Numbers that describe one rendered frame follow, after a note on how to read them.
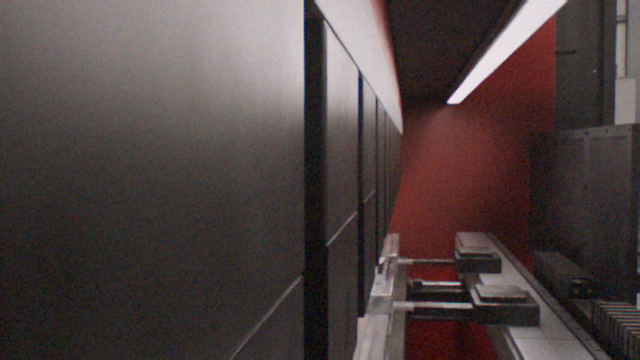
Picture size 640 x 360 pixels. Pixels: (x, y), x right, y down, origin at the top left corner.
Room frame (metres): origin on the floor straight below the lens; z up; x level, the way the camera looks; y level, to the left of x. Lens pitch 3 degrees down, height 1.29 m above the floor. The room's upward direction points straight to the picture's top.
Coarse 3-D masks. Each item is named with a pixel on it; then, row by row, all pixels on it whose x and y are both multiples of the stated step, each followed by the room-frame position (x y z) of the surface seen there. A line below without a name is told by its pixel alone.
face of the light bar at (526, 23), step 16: (544, 0) 0.72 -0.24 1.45; (560, 0) 0.72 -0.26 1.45; (528, 16) 0.80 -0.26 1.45; (544, 16) 0.80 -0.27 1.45; (512, 32) 0.92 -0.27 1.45; (528, 32) 0.92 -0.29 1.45; (496, 48) 1.06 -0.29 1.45; (512, 48) 1.06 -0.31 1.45; (480, 64) 1.27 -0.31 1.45; (496, 64) 1.27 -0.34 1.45; (480, 80) 1.57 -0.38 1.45; (464, 96) 2.04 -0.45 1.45
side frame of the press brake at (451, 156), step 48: (528, 48) 2.46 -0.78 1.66; (480, 96) 2.48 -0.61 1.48; (528, 96) 2.46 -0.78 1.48; (432, 144) 2.51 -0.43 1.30; (480, 144) 2.48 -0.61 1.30; (528, 144) 2.46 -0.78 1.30; (432, 192) 2.51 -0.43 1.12; (480, 192) 2.48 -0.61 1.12; (528, 192) 2.46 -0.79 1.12; (432, 240) 2.51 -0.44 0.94; (432, 336) 2.51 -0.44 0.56; (480, 336) 2.48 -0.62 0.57
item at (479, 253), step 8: (464, 248) 1.67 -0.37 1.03; (472, 248) 1.67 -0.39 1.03; (480, 248) 1.67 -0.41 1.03; (488, 248) 1.67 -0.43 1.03; (456, 256) 1.62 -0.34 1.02; (464, 256) 1.61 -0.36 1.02; (472, 256) 1.61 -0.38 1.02; (480, 256) 1.61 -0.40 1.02; (488, 256) 1.61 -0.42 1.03; (496, 256) 1.62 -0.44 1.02; (448, 264) 1.65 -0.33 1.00; (456, 264) 1.61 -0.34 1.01; (464, 264) 1.60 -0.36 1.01; (472, 264) 1.60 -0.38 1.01; (480, 264) 1.60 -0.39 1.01; (488, 264) 1.59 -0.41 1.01; (496, 264) 1.59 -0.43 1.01; (464, 272) 1.60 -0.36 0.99; (472, 272) 1.60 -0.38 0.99; (480, 272) 1.60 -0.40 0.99; (488, 272) 1.59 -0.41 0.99; (496, 272) 1.59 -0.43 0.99
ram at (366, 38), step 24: (312, 0) 0.22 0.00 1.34; (336, 0) 0.28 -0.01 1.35; (360, 0) 0.41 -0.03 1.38; (384, 0) 0.80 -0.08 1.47; (336, 24) 0.28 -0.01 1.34; (360, 24) 0.41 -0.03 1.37; (384, 24) 0.80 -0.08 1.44; (360, 48) 0.41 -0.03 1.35; (384, 48) 0.80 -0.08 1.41; (360, 72) 0.43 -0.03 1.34; (384, 72) 0.80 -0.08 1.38; (384, 96) 0.80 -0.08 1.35
